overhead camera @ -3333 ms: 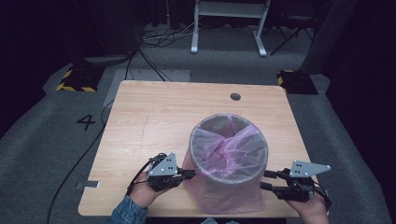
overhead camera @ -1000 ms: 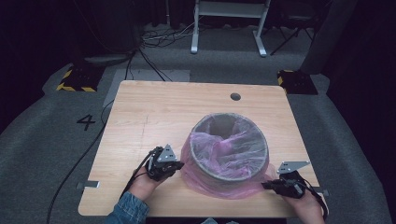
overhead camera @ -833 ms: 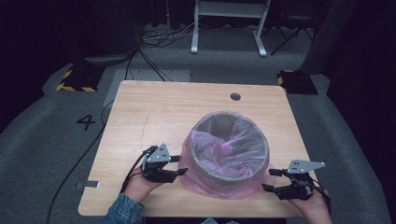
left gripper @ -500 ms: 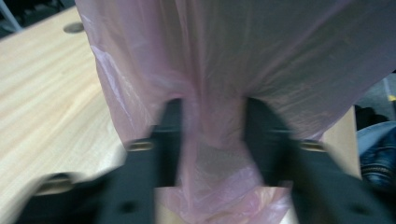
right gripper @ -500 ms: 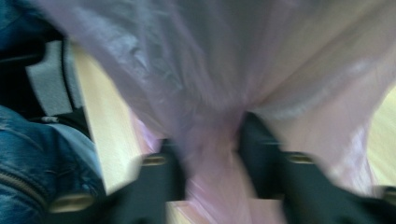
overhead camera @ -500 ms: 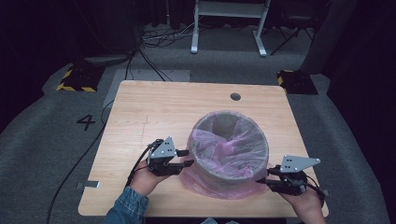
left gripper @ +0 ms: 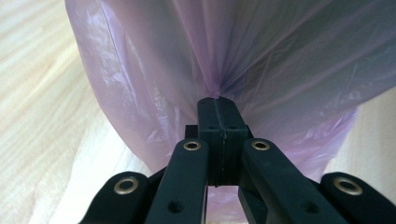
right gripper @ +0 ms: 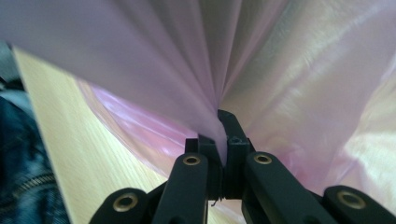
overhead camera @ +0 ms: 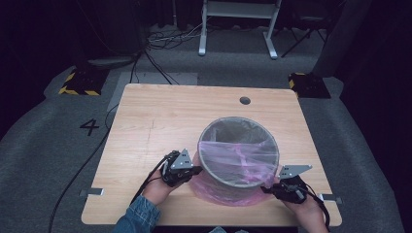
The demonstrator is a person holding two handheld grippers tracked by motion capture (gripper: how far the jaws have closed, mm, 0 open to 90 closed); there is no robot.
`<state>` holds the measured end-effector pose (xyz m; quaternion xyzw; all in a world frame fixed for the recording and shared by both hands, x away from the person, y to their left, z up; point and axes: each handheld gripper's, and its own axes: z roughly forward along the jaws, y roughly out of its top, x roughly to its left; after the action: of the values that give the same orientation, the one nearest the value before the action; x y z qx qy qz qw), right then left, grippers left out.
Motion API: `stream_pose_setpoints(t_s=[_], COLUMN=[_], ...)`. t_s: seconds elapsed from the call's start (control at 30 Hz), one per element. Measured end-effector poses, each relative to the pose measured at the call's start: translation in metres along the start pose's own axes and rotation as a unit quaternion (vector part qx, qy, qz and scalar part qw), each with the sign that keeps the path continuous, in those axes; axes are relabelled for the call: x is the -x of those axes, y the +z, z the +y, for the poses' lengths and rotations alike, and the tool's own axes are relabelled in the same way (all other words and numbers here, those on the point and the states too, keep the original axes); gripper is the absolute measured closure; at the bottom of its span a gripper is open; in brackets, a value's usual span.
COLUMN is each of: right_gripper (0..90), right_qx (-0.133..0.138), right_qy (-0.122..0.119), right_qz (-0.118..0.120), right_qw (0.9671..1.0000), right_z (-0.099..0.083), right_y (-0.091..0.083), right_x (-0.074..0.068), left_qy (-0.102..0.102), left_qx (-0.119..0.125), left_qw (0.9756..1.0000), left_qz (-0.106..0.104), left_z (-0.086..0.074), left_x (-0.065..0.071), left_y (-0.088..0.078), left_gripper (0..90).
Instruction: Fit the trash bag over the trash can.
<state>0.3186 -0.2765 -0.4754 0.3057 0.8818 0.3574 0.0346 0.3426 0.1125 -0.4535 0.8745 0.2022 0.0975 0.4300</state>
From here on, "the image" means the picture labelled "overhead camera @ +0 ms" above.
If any bundle of floor cables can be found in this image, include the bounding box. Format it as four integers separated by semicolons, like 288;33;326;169
129;22;208;85

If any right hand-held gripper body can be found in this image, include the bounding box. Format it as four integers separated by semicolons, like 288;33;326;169
275;164;313;203

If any pink plastic trash bag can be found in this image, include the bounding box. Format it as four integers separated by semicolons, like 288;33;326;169
189;140;280;208

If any round plastic trash bin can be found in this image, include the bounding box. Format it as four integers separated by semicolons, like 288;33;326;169
197;116;280;189

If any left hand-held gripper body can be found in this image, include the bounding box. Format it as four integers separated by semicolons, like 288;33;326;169
160;149;194;188

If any white metal desk frame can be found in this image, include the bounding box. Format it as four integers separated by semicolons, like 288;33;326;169
197;0;283;60

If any person's right hand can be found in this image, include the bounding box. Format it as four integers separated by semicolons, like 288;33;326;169
281;195;328;233

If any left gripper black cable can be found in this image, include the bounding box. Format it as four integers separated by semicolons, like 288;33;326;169
129;156;170;207

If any long black floor cable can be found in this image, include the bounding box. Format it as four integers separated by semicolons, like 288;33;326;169
48;103;120;233

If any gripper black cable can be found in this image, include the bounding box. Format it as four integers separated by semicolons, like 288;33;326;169
129;156;170;207
304;183;331;232

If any person's left hand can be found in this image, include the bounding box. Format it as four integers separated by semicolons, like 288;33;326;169
142;169;178;207

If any dark curtain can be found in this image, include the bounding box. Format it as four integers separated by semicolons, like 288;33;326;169
312;0;373;79

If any black tripod stand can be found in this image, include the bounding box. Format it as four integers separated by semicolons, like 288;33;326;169
280;14;328;59

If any black yellow striped base plate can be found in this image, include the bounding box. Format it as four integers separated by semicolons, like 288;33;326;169
288;72;332;99
57;67;110;97

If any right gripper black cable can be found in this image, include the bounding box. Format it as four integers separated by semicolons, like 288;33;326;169
304;183;331;232

